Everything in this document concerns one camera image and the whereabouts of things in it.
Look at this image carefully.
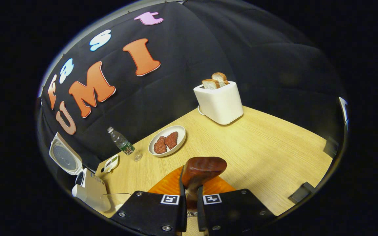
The white toaster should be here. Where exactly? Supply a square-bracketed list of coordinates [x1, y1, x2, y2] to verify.
[194, 81, 243, 125]

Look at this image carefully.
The white round plate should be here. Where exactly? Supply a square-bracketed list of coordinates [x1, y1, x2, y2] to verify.
[148, 126, 187, 157]

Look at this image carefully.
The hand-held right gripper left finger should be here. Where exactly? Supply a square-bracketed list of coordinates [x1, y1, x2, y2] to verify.
[110, 166, 187, 236]

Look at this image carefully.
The bread slice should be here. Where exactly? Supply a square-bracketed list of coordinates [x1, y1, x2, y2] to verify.
[212, 72, 229, 87]
[202, 79, 221, 90]

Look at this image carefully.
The clear plastic water bottle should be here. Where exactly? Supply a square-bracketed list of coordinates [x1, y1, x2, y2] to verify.
[107, 127, 143, 162]

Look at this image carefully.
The black table bracket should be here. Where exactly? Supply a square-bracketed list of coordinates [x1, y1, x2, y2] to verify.
[288, 182, 316, 204]

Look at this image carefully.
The white rice cooker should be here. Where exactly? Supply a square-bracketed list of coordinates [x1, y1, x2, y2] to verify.
[49, 132, 111, 212]

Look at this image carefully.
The white divided bean dish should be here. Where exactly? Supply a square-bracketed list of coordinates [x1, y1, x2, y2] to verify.
[104, 154, 120, 173]

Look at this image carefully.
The red meat piece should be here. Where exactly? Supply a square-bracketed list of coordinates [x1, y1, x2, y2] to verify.
[165, 131, 179, 150]
[154, 137, 167, 154]

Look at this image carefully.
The black backdrop cloth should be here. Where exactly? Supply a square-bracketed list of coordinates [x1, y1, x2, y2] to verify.
[36, 0, 347, 194]

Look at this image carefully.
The brown wooden spoon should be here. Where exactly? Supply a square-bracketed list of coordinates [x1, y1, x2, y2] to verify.
[181, 157, 227, 217]

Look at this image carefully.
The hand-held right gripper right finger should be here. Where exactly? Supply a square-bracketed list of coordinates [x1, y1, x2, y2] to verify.
[197, 177, 276, 236]

